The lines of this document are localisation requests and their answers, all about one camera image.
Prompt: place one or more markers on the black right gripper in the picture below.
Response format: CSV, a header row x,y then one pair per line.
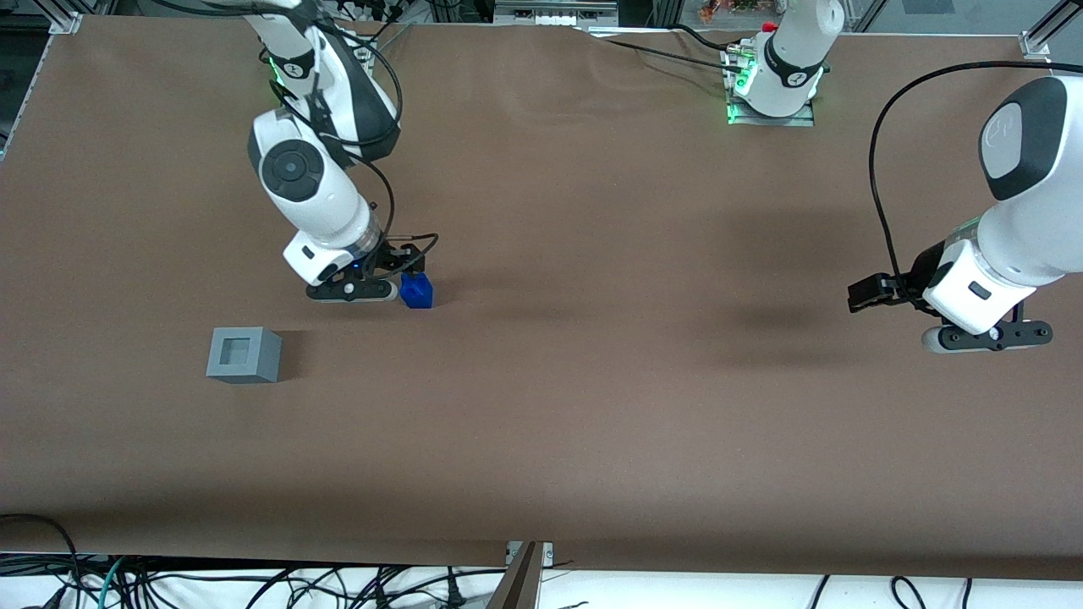
x,y
394,258

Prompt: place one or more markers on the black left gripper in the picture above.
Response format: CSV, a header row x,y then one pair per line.
x,y
919,274

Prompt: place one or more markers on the blue plastic part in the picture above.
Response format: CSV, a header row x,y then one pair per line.
x,y
417,294

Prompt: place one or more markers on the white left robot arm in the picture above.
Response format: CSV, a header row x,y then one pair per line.
x,y
1032,220

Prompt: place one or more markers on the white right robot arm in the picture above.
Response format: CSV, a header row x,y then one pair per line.
x,y
330,194

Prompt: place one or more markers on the gray cube base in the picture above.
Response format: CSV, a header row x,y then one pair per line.
x,y
254,359

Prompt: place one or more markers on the brown table cover sheet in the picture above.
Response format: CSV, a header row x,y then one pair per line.
x,y
541,423

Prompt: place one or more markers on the silver device box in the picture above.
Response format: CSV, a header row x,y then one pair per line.
x,y
550,12

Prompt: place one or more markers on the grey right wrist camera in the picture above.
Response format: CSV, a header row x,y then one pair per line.
x,y
351,293

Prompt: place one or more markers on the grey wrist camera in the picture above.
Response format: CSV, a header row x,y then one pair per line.
x,y
990,336
351,293

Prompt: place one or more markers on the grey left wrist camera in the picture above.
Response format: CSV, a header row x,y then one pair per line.
x,y
990,336

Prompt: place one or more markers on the aluminium frame profile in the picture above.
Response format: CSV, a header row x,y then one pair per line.
x,y
1045,35
66,24

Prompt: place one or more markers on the small metal bracket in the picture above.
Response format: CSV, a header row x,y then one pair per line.
x,y
549,553

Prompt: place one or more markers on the grey metal post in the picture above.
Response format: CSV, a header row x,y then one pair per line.
x,y
520,585

